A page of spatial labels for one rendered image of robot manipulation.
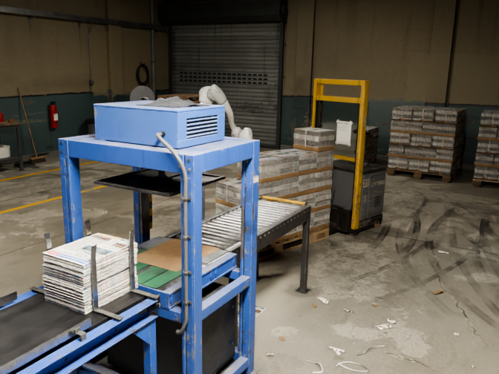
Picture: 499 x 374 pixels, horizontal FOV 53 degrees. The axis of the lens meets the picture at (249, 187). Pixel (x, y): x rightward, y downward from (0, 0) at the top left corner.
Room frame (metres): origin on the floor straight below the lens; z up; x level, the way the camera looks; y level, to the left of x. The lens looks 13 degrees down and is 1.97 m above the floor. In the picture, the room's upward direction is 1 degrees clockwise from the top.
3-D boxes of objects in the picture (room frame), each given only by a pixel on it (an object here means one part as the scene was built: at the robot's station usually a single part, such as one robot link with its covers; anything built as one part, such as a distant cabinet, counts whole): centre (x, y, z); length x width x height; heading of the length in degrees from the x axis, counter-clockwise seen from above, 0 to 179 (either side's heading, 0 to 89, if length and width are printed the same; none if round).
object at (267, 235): (3.68, -0.20, 0.74); 1.34 x 0.05 x 0.12; 151
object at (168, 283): (2.92, 0.52, 0.75); 0.70 x 0.65 x 0.10; 151
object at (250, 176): (2.97, 0.00, 0.77); 0.09 x 0.09 x 1.55; 61
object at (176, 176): (2.92, 0.52, 1.30); 0.55 x 0.55 x 0.03; 61
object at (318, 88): (6.30, -0.82, 0.97); 0.09 x 0.09 x 1.75; 43
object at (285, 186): (5.27, -0.20, 0.42); 1.17 x 0.39 x 0.83; 133
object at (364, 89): (5.82, -1.27, 0.97); 0.09 x 0.09 x 1.75; 43
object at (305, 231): (4.24, -0.51, 0.34); 0.06 x 0.06 x 0.68; 61
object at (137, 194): (3.39, 0.75, 0.77); 0.09 x 0.09 x 1.55; 61
